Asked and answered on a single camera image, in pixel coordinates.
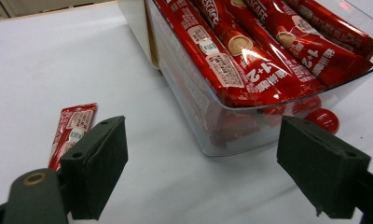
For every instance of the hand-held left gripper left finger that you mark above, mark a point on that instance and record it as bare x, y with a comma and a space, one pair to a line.
94, 174

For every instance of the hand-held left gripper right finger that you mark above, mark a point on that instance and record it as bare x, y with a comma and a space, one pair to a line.
321, 174

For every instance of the red coffee sachet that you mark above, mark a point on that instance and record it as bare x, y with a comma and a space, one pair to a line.
253, 62
206, 56
318, 53
337, 28
72, 124

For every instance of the clear plastic container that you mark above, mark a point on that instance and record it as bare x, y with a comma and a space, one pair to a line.
234, 137

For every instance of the red round object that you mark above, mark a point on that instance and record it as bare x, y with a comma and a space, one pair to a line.
324, 119

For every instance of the white cardboard box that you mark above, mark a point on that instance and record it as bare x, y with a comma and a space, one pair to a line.
135, 28

